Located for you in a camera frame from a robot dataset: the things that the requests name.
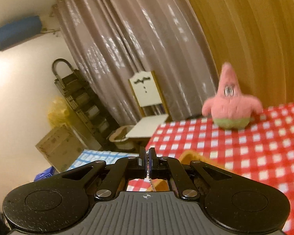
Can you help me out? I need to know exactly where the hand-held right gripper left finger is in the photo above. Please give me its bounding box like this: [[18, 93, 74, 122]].
[[61, 147, 147, 200]]

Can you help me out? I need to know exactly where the pink starfish plush toy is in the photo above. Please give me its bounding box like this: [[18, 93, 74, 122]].
[[202, 62, 263, 130]]

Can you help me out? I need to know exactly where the cardboard box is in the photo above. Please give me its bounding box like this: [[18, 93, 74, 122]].
[[35, 124, 85, 173]]

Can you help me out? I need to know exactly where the golden plastic tray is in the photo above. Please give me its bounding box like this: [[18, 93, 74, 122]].
[[152, 150, 227, 192]]

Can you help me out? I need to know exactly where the red checkered tablecloth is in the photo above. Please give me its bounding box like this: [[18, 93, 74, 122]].
[[126, 101, 294, 235]]

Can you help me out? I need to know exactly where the grey patterned curtain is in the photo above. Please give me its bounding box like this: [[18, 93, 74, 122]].
[[51, 0, 218, 125]]

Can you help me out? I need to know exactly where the dark folding step ladder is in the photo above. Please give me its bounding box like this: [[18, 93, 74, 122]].
[[52, 58, 118, 150]]

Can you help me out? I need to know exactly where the white wooden chair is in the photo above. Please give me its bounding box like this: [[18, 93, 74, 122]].
[[125, 70, 171, 139]]

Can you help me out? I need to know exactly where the blue plastic crate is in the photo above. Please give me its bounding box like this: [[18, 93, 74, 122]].
[[34, 166, 58, 182]]

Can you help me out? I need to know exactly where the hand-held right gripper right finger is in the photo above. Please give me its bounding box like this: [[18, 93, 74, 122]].
[[148, 147, 232, 200]]

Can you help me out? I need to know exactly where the blue covered air conditioner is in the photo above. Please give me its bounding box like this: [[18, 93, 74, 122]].
[[0, 15, 43, 52]]

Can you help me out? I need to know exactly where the wooden door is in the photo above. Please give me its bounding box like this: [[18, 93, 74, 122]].
[[176, 0, 294, 108]]

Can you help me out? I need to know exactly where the white bead chain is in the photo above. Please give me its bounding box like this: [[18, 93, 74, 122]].
[[144, 149, 156, 192]]

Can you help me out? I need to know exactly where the yellow plastic bag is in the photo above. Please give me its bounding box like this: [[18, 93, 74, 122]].
[[48, 97, 73, 129]]

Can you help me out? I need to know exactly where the blue checkered cloth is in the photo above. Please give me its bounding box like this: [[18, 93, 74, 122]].
[[69, 149, 140, 172]]

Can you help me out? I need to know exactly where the woven floor basket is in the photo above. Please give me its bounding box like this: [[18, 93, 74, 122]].
[[109, 125, 135, 150]]

